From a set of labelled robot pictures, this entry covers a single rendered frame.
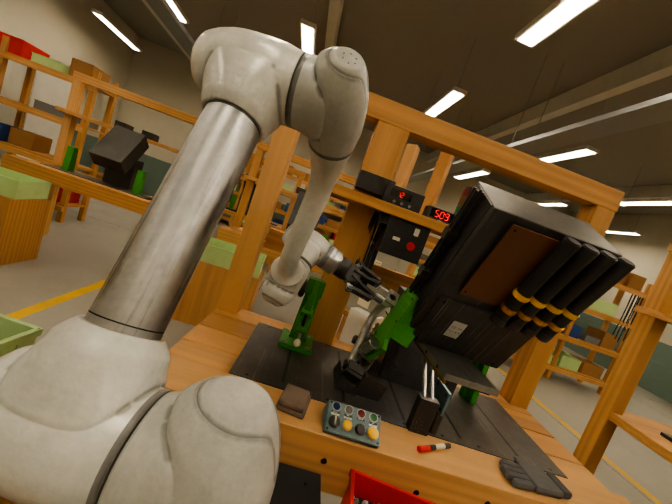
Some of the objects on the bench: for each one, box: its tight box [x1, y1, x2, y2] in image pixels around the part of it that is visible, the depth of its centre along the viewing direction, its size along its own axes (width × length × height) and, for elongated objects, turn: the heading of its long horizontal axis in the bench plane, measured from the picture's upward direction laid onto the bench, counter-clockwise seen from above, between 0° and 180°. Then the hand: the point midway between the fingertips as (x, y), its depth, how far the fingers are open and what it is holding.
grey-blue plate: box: [429, 378, 452, 435], centre depth 99 cm, size 10×2×14 cm, turn 110°
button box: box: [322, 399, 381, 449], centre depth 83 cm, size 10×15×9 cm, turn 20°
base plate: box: [229, 322, 568, 479], centre depth 115 cm, size 42×110×2 cm, turn 20°
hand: (384, 296), depth 111 cm, fingers closed on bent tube, 3 cm apart
